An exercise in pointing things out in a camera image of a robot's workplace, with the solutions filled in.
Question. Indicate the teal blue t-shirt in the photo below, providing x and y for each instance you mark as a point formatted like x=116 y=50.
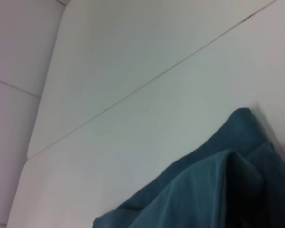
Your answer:
x=204 y=185

